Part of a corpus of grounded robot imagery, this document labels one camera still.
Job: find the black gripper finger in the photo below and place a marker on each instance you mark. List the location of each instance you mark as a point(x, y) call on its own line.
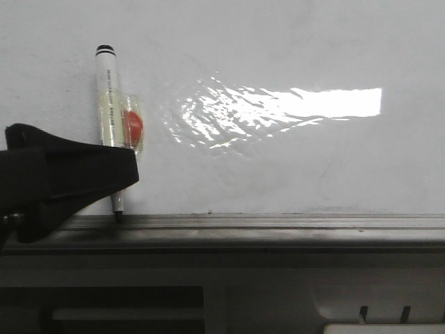
point(46, 179)

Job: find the white whiteboard marker pen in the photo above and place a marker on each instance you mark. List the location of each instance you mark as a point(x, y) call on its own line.
point(108, 88)

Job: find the red round magnet with tape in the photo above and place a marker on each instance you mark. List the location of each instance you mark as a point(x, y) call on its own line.
point(132, 120)

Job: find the white whiteboard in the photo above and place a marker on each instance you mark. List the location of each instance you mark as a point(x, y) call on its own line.
point(249, 106)

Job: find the grey cabinet below whiteboard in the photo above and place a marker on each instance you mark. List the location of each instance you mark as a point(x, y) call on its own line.
point(221, 292)

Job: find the grey metal whiteboard tray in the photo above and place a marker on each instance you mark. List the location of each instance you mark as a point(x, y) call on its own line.
point(238, 232)

